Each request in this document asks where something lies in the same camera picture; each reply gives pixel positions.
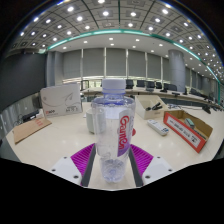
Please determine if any open cardboard box red edge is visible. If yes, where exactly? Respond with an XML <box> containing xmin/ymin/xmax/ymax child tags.
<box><xmin>162</xmin><ymin>109</ymin><xmax>214</xmax><ymax>154</ymax></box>

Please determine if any beige desk organizer box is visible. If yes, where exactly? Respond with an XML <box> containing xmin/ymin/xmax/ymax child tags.
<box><xmin>134</xmin><ymin>94</ymin><xmax>171</xmax><ymax>120</ymax></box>

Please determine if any group of ceiling lights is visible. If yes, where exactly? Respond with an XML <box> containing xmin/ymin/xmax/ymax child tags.
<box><xmin>13</xmin><ymin>0</ymin><xmax>224</xmax><ymax>73</ymax></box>

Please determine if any row of black office chairs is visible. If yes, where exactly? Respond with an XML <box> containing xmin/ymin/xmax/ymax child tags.
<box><xmin>124</xmin><ymin>78</ymin><xmax>201</xmax><ymax>96</ymax></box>

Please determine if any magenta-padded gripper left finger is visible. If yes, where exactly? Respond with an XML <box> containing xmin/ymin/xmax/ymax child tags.
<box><xmin>49</xmin><ymin>143</ymin><xmax>97</xmax><ymax>188</ymax></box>

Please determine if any black box with cable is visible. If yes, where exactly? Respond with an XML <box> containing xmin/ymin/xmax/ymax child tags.
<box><xmin>20</xmin><ymin>109</ymin><xmax>40</xmax><ymax>123</ymax></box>

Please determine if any white printed carton box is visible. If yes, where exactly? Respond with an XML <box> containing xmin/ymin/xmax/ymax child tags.
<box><xmin>39</xmin><ymin>82</ymin><xmax>84</xmax><ymax>119</ymax></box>

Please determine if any teal board eraser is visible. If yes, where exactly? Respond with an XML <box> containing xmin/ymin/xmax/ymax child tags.
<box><xmin>184</xmin><ymin>117</ymin><xmax>196</xmax><ymax>130</ymax></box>

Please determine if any brown paper envelope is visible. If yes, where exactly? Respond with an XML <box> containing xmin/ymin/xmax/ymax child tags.
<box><xmin>12</xmin><ymin>116</ymin><xmax>53</xmax><ymax>145</ymax></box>

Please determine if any white remote control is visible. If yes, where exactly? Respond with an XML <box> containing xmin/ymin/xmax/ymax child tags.
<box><xmin>146</xmin><ymin>118</ymin><xmax>170</xmax><ymax>137</ymax></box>

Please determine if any long curved conference desk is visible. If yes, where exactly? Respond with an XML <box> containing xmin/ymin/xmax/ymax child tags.
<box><xmin>79</xmin><ymin>87</ymin><xmax>224</xmax><ymax>111</ymax></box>

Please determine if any clear plastic water bottle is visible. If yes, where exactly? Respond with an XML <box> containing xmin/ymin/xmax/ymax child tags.
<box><xmin>90</xmin><ymin>78</ymin><xmax>137</xmax><ymax>183</ymax></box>

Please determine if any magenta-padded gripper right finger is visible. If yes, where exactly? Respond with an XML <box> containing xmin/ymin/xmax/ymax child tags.
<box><xmin>128</xmin><ymin>143</ymin><xmax>175</xmax><ymax>187</ymax></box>

